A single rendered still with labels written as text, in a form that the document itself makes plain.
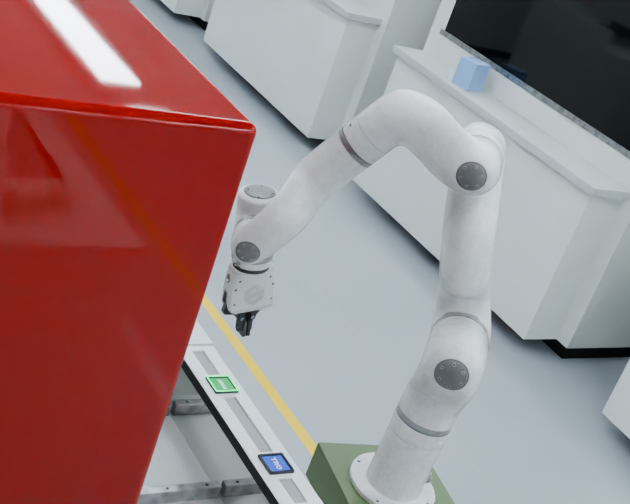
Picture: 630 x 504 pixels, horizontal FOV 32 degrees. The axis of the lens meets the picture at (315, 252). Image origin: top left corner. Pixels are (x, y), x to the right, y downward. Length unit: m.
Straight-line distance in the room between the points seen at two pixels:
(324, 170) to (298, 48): 4.97
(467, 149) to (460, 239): 0.20
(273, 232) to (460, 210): 0.35
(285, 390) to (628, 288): 1.91
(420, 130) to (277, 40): 5.27
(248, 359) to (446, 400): 2.32
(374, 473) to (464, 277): 0.49
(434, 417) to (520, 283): 3.13
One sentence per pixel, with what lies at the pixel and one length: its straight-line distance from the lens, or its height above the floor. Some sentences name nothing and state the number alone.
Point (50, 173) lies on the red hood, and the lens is 1.14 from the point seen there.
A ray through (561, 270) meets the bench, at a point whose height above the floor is 0.46.
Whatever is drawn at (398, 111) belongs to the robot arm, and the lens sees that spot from 1.97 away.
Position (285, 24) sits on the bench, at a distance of 7.15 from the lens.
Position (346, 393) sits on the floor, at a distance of 4.40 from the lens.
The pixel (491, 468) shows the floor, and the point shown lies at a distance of 4.35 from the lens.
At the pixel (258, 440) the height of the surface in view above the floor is 0.96.
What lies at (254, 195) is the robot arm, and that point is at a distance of 2.09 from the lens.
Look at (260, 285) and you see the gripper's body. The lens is 2.19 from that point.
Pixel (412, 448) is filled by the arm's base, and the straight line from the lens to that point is 2.23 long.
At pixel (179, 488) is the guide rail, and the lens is 2.22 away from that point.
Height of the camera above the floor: 2.21
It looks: 24 degrees down
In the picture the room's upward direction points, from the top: 20 degrees clockwise
